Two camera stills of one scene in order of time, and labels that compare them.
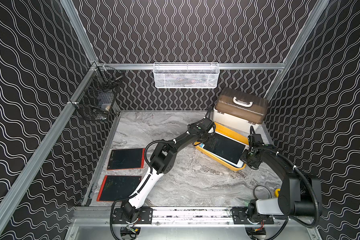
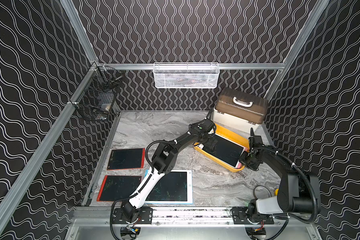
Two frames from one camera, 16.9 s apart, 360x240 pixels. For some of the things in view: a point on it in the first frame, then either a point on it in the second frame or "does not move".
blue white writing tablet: x=225 y=148 → x=176 y=187
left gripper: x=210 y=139 does not move
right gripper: x=242 y=158 does not move
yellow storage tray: x=223 y=131 does not move
